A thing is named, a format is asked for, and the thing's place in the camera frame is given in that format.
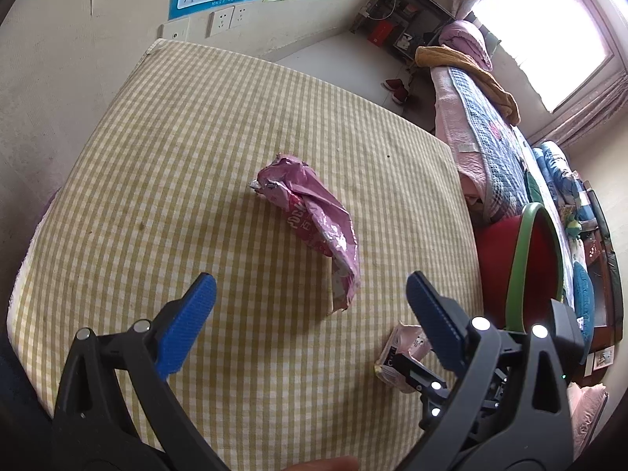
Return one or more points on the person's left hand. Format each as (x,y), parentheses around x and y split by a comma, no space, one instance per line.
(324,465)

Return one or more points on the white wall socket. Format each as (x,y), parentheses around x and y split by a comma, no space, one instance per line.
(240,15)
(219,23)

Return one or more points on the blue cushion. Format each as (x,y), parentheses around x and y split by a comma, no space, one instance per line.
(583,304)

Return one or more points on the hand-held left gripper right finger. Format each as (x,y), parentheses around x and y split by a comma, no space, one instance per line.
(434,324)

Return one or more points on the window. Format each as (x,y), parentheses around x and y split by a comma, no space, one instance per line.
(539,24)

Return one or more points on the red bucket green rim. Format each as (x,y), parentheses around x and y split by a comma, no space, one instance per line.
(495,255)

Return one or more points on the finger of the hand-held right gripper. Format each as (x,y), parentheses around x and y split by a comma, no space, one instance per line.
(434,414)
(417,375)

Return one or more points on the pink bed sheet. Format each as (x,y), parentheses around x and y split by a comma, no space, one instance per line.
(451,122)

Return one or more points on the bed with blue quilt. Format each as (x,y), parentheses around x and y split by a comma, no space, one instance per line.
(490,132)

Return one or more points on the pink wrapper pile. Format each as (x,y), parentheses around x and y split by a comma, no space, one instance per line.
(400,348)

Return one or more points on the red bag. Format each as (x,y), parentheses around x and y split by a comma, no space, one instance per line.
(381,33)

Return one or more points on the pink floral quilt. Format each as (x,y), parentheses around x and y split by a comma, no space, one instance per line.
(588,412)

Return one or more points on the mustard blanket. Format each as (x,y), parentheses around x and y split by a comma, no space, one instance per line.
(471,66)

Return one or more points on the green yellow plush toy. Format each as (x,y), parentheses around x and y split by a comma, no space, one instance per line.
(573,228)

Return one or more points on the dark wooden headboard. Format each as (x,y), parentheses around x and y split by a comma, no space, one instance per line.
(611,274)

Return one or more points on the green cloth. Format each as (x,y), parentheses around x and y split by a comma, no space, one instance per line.
(531,186)

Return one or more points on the blue folded quilt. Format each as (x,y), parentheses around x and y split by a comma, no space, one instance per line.
(557,167)

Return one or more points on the pink folded quilt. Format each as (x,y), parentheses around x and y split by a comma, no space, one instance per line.
(466,37)

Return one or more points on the dark shelf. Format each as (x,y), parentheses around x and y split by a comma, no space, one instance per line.
(427,2)

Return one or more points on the bright pink snack bag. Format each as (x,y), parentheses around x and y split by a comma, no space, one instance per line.
(314,216)

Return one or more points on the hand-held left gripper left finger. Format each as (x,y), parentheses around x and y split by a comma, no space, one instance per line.
(189,324)

